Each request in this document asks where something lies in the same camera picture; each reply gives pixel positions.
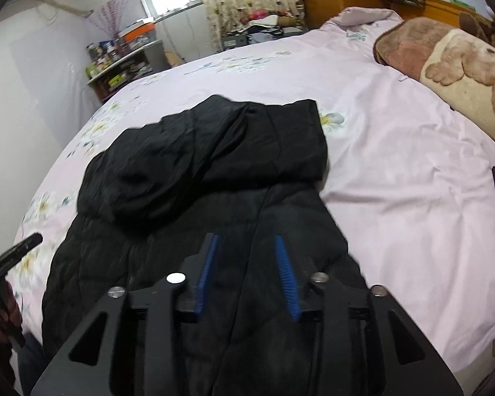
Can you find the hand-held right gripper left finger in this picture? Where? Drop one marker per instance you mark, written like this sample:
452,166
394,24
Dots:
204,280

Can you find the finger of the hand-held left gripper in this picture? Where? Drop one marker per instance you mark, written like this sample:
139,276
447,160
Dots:
22,247

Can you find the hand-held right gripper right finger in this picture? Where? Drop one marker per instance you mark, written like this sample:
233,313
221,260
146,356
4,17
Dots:
288,284

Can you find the black puffer jacket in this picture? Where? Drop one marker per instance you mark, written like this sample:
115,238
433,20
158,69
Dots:
214,198

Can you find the pile of clothes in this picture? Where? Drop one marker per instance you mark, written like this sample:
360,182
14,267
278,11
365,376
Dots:
268,22

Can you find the person's left hand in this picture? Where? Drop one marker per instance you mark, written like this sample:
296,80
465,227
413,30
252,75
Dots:
13,307

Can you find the person's left leg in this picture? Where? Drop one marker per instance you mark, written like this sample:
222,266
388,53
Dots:
31,363

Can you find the bed with pink floral sheet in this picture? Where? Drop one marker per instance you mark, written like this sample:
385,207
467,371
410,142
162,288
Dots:
396,165

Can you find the cluttered shelf unit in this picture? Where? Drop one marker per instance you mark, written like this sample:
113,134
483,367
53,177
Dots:
119,70

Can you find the black electronic box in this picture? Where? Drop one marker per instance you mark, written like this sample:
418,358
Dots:
233,41

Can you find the orange storage box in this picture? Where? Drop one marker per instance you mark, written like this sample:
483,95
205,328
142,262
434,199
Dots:
138,33

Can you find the pink flower branches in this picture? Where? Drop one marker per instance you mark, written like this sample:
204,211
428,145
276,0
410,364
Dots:
113,14

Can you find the plush bear print blanket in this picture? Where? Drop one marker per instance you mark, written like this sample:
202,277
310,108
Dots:
449,62

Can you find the wooden headboard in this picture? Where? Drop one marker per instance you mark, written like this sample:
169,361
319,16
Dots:
441,8

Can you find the brown teddy bear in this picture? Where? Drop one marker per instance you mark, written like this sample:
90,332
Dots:
480,29

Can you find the white wall pipe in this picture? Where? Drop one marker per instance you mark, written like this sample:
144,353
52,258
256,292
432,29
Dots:
62,6

